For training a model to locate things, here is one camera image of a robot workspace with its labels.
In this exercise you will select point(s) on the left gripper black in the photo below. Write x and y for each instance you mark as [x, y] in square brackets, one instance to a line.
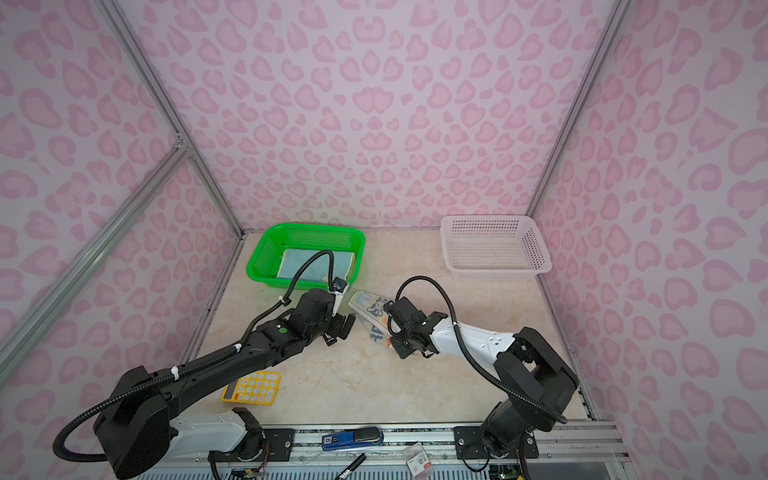
[341, 332]

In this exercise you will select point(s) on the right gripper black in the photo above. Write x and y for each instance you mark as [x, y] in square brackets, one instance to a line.
[392, 342]

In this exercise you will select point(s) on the white blue lettered towel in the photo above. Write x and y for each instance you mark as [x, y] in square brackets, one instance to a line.
[369, 307]

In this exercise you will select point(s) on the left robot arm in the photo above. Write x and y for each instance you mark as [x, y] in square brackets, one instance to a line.
[134, 431]

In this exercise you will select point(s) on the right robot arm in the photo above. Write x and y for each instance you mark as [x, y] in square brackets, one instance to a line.
[537, 382]

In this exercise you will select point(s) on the green plastic basket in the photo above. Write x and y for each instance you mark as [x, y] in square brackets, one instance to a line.
[263, 264]

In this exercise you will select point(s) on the yellow calculator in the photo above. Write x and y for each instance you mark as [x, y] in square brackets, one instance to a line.
[259, 388]

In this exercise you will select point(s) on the white plastic basket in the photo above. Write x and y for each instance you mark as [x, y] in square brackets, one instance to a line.
[497, 247]

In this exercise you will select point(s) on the blue stapler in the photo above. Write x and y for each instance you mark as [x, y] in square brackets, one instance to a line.
[350, 439]

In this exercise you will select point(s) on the small plastic bag red label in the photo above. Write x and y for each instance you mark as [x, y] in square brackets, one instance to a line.
[417, 461]

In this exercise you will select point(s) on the black pen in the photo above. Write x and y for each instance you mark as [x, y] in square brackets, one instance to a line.
[352, 467]

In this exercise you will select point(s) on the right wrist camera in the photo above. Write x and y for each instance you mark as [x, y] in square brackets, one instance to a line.
[403, 314]

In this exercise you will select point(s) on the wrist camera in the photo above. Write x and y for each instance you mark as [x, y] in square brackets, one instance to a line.
[338, 289]
[403, 314]

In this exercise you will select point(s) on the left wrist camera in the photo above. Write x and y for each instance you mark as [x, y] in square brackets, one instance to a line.
[338, 289]

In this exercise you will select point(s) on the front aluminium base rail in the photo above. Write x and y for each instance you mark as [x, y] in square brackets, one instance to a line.
[578, 450]

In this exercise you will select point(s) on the aluminium frame rail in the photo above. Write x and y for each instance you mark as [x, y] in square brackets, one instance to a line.
[39, 319]

